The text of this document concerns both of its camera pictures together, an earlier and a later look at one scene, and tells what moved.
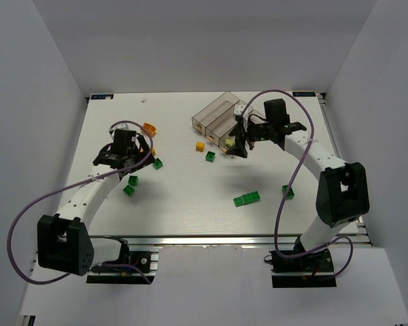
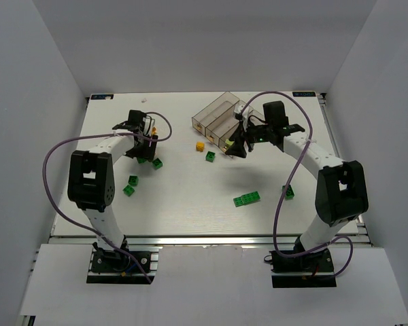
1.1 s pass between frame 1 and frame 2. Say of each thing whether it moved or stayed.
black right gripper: stayed
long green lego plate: stayed
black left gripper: moved
